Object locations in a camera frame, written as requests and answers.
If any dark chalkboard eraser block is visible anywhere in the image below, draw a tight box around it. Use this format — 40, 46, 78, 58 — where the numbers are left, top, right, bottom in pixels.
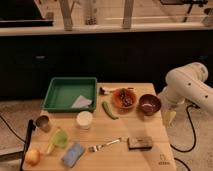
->
127, 136, 153, 150

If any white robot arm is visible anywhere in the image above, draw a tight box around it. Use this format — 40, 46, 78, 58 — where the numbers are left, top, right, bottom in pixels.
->
158, 62, 213, 126

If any white paper cup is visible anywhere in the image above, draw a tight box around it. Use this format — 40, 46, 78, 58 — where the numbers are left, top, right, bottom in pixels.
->
76, 111, 93, 129

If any white folded paper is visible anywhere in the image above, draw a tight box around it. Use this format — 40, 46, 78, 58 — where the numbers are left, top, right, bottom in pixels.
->
72, 95, 92, 108

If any green plastic scoop cup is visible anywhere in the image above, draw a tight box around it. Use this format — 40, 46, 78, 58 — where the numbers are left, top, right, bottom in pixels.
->
46, 129, 68, 155

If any small metal cup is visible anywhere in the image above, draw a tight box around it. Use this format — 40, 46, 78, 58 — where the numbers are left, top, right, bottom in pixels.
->
35, 115, 51, 132

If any dark red bowl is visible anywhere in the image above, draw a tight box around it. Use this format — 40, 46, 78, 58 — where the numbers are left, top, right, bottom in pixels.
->
139, 94, 161, 116

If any orange bowl with beans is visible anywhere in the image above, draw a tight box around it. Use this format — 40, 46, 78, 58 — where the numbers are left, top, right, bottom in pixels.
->
112, 88, 137, 109

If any green chili pepper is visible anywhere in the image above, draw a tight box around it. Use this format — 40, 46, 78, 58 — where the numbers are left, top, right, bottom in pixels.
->
102, 101, 119, 120

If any brush with white head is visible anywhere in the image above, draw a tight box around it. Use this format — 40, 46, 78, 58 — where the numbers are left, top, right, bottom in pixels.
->
98, 86, 134, 96

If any silver metal fork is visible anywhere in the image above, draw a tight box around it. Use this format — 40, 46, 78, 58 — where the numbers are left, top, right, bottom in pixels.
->
88, 137, 122, 152

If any blue sponge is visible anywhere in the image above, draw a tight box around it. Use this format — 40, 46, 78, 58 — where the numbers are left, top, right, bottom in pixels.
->
62, 143, 85, 168

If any green plastic tray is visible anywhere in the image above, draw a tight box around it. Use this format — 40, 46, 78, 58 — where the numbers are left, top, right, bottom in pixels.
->
43, 77, 97, 113

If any black clamp stand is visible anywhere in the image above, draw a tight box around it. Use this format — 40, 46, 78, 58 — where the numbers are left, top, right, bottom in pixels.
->
0, 120, 36, 171

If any yellow onion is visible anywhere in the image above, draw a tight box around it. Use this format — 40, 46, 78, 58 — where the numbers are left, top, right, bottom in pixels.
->
25, 149, 40, 166

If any black power cable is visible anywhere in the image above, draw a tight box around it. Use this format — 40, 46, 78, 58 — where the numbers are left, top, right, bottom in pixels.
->
169, 104, 201, 171

